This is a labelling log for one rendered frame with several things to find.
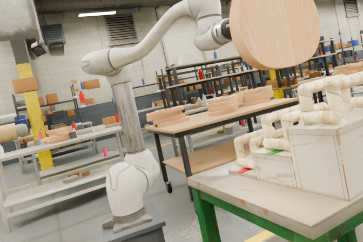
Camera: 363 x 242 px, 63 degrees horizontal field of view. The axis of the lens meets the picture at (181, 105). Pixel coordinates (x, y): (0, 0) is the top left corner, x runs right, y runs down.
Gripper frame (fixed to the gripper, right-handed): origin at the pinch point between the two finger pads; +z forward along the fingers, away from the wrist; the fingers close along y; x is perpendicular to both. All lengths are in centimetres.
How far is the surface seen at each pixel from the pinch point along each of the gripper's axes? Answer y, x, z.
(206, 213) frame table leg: 24, -65, -25
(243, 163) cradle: 12, -48, -13
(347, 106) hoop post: -6.7, -32.8, 15.8
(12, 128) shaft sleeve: 77, -19, 4
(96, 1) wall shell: -273, 377, -1087
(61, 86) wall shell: -75, 74, -1093
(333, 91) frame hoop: 10.1, -25.9, 24.0
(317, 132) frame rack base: 13.9, -35.1, 20.6
